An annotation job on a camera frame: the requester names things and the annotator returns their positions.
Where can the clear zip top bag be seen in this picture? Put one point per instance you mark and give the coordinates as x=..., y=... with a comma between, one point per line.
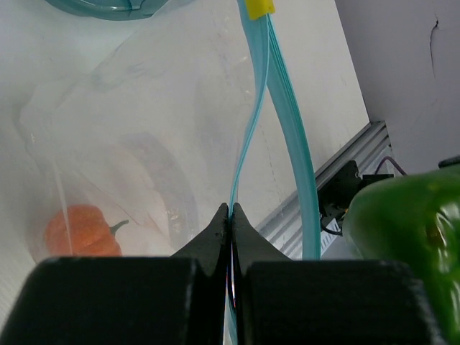
x=155, y=117

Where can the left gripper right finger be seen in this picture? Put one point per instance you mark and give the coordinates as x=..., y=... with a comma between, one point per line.
x=283, y=301

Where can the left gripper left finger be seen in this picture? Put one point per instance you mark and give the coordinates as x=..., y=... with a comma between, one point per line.
x=128, y=300

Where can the teal plastic tray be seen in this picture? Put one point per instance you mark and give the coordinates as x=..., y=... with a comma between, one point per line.
x=107, y=5

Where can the orange toy pumpkin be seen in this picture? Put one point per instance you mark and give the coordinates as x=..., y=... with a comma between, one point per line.
x=80, y=231

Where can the green toy bell pepper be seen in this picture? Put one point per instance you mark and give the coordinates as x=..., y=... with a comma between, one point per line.
x=414, y=219

